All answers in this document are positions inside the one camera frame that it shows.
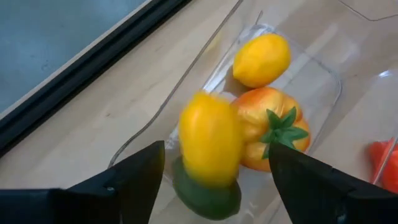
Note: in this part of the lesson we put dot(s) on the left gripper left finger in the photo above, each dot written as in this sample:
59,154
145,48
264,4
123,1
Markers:
93,202

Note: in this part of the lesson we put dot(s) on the orange-red carrot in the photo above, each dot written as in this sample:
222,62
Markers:
388,174

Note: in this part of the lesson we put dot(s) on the black aluminium table frame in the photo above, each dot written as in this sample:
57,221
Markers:
77,74

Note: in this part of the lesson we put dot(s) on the yellow lemon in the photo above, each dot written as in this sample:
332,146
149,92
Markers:
261,60
210,140

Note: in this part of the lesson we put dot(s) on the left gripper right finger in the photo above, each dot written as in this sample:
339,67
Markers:
326,199

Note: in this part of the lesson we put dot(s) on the orange tomato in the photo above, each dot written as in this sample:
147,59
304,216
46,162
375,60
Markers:
261,105

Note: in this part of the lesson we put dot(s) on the dark green avocado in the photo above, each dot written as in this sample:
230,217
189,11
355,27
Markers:
205,202

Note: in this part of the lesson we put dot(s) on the clear plastic bin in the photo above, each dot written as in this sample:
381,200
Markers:
311,62

